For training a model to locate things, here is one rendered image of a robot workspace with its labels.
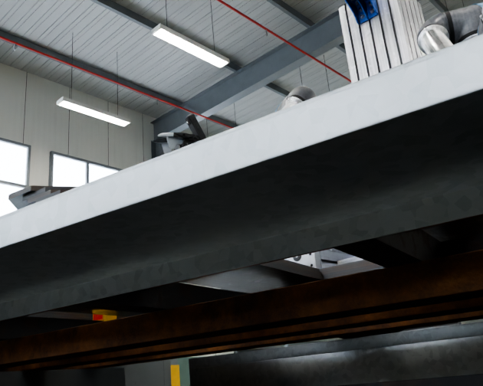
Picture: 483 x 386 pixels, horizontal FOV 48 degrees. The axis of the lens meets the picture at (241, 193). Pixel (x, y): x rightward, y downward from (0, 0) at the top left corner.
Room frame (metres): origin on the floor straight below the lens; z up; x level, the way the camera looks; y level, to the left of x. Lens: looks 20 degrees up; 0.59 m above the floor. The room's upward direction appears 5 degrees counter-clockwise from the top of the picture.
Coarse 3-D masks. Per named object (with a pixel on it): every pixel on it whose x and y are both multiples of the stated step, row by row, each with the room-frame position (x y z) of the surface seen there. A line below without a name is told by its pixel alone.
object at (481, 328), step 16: (368, 336) 1.44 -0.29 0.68; (384, 336) 1.42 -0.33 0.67; (400, 336) 1.40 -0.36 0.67; (416, 336) 1.38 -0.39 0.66; (432, 336) 1.36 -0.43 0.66; (448, 336) 1.34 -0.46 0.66; (464, 336) 1.32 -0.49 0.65; (240, 352) 1.65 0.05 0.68; (256, 352) 1.62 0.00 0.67; (272, 352) 1.59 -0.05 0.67; (288, 352) 1.57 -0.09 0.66; (304, 352) 1.54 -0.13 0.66; (320, 352) 1.52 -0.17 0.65
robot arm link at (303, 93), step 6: (294, 90) 1.84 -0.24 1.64; (300, 90) 1.82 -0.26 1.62; (306, 90) 1.83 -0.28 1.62; (312, 90) 1.86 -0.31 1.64; (288, 96) 1.89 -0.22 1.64; (294, 96) 1.81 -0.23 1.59; (300, 96) 1.80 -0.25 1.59; (306, 96) 1.81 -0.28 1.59; (312, 96) 1.83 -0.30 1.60; (288, 102) 1.82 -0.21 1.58; (294, 102) 1.81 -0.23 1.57; (300, 102) 1.80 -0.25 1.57; (282, 108) 1.82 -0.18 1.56
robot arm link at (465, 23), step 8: (464, 8) 1.45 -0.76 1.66; (472, 8) 1.44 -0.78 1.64; (480, 8) 1.43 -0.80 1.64; (448, 16) 1.46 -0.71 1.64; (456, 16) 1.45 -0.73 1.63; (464, 16) 1.45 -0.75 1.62; (472, 16) 1.44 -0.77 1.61; (448, 24) 1.46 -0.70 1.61; (456, 24) 1.46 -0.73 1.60; (464, 24) 1.45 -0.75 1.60; (472, 24) 1.44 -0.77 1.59; (456, 32) 1.47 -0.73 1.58; (464, 32) 1.46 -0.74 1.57; (472, 32) 1.44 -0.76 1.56; (456, 40) 1.49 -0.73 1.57; (464, 40) 1.47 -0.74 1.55
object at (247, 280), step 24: (480, 216) 0.86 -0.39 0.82; (264, 264) 1.10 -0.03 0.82; (288, 264) 1.20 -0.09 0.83; (360, 264) 1.29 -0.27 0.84; (240, 288) 1.34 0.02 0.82; (264, 288) 1.38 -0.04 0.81; (48, 312) 1.58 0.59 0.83; (72, 312) 1.67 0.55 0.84; (96, 312) 1.53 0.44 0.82; (120, 312) 1.58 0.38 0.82
